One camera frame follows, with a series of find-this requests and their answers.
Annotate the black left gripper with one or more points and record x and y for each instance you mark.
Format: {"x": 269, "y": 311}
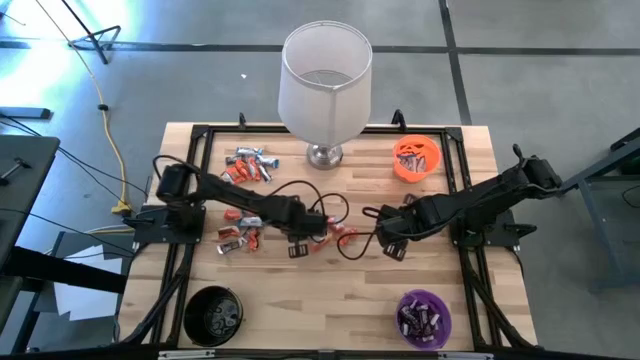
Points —
{"x": 307, "y": 227}

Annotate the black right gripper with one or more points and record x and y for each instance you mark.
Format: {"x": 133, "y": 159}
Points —
{"x": 400, "y": 222}

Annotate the purple plastic bucket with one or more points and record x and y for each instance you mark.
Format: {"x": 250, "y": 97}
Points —
{"x": 446, "y": 312}

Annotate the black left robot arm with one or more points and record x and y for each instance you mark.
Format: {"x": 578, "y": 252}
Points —
{"x": 240, "y": 200}

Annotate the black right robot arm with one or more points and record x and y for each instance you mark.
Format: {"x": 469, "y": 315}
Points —
{"x": 480, "y": 200}

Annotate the orange pumpkin bucket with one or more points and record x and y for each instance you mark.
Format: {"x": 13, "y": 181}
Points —
{"x": 420, "y": 177}

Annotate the black plastic bucket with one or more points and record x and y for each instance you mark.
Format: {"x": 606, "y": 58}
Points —
{"x": 212, "y": 317}

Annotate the black table clamp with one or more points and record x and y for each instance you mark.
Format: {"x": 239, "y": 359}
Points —
{"x": 398, "y": 119}
{"x": 242, "y": 119}

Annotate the silver lamp with white shade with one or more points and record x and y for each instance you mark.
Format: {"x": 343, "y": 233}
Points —
{"x": 325, "y": 100}

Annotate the white paper sheets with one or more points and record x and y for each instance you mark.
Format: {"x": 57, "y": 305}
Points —
{"x": 85, "y": 305}

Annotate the dark grey side table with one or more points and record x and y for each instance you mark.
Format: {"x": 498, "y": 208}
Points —
{"x": 25, "y": 210}

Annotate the black metal stand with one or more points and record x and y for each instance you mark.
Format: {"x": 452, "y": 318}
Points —
{"x": 90, "y": 34}

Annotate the black flat bar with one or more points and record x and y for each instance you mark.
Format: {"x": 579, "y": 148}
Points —
{"x": 25, "y": 113}

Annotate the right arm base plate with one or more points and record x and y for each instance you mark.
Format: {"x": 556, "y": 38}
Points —
{"x": 505, "y": 236}

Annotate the white frame label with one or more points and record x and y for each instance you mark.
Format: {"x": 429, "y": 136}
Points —
{"x": 465, "y": 356}
{"x": 185, "y": 354}

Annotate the black aluminium table frame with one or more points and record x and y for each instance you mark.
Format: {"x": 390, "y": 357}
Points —
{"x": 240, "y": 129}

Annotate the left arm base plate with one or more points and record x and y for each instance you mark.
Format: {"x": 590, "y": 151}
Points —
{"x": 150, "y": 225}

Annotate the grey metal cart frame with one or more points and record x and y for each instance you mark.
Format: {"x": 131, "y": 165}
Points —
{"x": 607, "y": 162}

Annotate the black frame beam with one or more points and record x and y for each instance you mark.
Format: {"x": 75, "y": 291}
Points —
{"x": 60, "y": 270}

